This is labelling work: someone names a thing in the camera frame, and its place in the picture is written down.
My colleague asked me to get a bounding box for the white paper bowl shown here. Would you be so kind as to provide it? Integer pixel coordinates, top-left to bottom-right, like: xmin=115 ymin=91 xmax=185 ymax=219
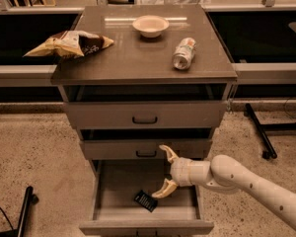
xmin=132 ymin=15 xmax=169 ymax=39

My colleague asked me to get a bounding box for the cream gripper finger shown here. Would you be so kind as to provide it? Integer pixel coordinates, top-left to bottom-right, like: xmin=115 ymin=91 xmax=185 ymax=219
xmin=159 ymin=144 xmax=179 ymax=164
xmin=152 ymin=179 xmax=179 ymax=198

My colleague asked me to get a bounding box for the black stand leg left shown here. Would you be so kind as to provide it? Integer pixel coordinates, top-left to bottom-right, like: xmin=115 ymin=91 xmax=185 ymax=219
xmin=0 ymin=186 xmax=38 ymax=237

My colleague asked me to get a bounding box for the grey top drawer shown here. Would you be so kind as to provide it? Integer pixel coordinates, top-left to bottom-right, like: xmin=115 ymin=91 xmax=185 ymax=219
xmin=65 ymin=84 xmax=226 ymax=129

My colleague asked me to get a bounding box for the grey middle drawer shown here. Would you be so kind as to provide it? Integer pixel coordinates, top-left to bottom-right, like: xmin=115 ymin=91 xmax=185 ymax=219
xmin=80 ymin=128 xmax=213 ymax=160

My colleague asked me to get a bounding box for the silver soda can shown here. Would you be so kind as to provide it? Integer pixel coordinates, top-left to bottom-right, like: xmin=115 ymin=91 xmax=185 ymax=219
xmin=173 ymin=38 xmax=196 ymax=70

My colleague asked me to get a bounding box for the grey drawer cabinet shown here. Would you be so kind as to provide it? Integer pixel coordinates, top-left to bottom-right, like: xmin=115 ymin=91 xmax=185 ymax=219
xmin=50 ymin=4 xmax=239 ymax=237

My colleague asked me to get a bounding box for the black stand leg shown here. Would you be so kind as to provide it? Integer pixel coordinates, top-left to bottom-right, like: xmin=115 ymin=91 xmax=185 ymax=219
xmin=244 ymin=104 xmax=296 ymax=160
xmin=0 ymin=186 xmax=38 ymax=237

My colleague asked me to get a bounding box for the black stand leg right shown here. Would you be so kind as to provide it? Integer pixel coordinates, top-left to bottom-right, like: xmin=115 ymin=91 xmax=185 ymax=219
xmin=244 ymin=104 xmax=296 ymax=160

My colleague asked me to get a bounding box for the yellow brown chip bag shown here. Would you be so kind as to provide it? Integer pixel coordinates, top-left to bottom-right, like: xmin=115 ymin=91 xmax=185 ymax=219
xmin=26 ymin=31 xmax=113 ymax=58

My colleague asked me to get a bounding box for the grey open bottom drawer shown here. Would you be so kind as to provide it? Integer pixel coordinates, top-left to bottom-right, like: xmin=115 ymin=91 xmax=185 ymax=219
xmin=80 ymin=159 xmax=214 ymax=237

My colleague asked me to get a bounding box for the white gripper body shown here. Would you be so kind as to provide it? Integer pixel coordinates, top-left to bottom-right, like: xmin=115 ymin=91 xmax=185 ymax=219
xmin=170 ymin=157 xmax=210 ymax=187

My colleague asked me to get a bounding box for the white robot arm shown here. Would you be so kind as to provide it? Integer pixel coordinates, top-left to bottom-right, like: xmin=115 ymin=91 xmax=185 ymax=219
xmin=152 ymin=145 xmax=296 ymax=231

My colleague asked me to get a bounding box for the dark blue rxbar wrapper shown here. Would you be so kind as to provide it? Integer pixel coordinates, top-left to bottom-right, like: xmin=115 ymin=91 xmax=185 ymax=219
xmin=134 ymin=191 xmax=158 ymax=212

